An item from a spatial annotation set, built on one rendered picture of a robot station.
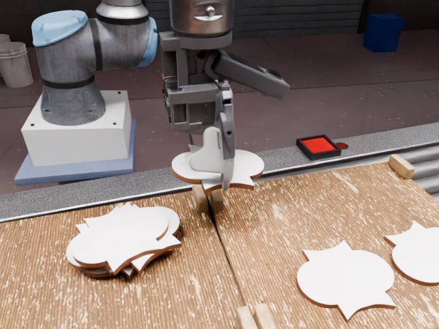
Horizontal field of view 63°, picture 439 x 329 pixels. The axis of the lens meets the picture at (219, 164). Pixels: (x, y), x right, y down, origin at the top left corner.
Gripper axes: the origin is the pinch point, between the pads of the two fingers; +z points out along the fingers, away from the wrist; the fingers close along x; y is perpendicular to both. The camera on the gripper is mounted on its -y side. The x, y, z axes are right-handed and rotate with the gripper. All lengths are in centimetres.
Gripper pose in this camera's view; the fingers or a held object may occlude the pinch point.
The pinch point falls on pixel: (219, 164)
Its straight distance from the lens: 55.2
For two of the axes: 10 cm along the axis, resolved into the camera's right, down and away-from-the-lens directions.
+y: -9.7, 1.5, -2.1
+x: 2.6, 5.5, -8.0
